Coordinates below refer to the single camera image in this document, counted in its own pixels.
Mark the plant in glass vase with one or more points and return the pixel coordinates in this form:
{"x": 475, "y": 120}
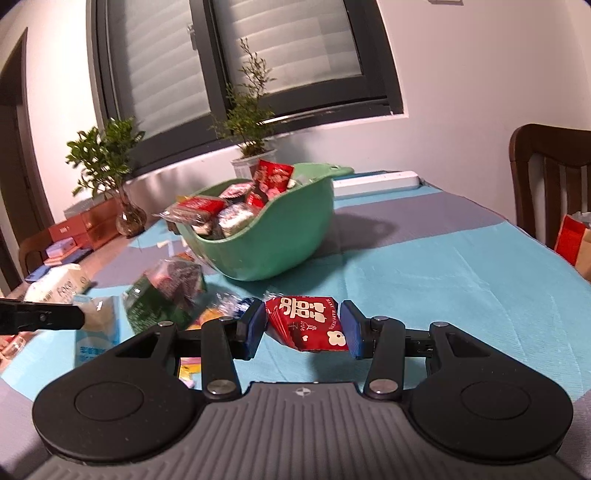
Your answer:
{"x": 102, "y": 156}

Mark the red biscuit packet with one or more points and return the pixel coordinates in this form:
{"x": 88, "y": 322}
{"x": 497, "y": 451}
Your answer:
{"x": 196, "y": 210}

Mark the white power strip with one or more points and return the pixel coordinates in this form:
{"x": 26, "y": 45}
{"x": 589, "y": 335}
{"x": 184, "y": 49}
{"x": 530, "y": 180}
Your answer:
{"x": 375, "y": 182}

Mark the green triangular snack bag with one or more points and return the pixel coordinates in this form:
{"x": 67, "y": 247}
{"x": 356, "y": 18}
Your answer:
{"x": 169, "y": 291}

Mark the potted plant white pot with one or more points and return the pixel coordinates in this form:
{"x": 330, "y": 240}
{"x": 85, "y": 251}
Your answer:
{"x": 247, "y": 120}

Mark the dark wooden chair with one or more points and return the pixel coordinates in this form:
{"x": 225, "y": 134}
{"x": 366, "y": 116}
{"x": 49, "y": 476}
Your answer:
{"x": 565, "y": 155}

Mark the paper shopping bag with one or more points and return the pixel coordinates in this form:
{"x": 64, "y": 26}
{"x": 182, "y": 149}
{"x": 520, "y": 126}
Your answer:
{"x": 573, "y": 243}

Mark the orange gift boxes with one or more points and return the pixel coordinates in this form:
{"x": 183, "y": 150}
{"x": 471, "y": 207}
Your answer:
{"x": 92, "y": 228}

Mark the blue foil candy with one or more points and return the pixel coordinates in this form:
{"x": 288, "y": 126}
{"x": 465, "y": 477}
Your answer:
{"x": 231, "y": 306}

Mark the white tissue pack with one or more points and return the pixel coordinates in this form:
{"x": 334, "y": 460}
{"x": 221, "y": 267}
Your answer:
{"x": 59, "y": 285}

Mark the dark window frame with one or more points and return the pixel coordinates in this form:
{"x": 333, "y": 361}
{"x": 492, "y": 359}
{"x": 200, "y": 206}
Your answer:
{"x": 170, "y": 66}

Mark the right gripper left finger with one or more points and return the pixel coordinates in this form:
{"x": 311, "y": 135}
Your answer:
{"x": 225, "y": 340}

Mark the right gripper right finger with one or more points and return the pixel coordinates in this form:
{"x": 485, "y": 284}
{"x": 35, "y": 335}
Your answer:
{"x": 381, "y": 339}

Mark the red wedding candy bag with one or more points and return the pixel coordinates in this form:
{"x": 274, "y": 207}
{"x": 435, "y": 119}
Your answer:
{"x": 306, "y": 323}

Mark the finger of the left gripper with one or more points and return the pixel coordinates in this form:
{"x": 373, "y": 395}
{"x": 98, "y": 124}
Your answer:
{"x": 65, "y": 317}

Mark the green plastic bowl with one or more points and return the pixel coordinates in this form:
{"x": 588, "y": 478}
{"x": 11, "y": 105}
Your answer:
{"x": 288, "y": 230}

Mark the red snack packet in bowl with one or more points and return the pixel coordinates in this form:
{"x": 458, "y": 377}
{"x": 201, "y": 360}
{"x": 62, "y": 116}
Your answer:
{"x": 271, "y": 179}

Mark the blue patterned tablecloth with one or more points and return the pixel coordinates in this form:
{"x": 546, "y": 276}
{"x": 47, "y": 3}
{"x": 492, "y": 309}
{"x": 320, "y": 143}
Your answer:
{"x": 420, "y": 256}

